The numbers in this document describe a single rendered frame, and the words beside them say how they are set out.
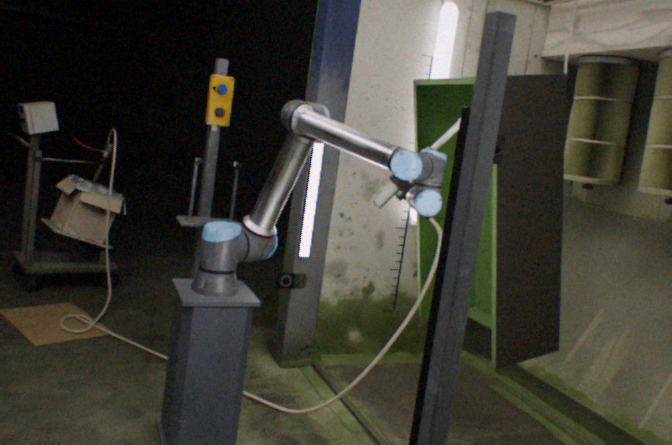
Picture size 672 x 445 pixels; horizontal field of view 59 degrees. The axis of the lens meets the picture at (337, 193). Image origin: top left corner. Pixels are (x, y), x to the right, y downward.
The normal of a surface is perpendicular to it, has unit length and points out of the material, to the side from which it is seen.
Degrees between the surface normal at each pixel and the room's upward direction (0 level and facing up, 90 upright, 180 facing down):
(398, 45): 90
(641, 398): 57
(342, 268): 90
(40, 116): 90
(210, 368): 90
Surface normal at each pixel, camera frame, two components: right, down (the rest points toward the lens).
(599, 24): -0.91, -0.08
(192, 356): 0.39, 0.14
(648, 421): -0.69, -0.61
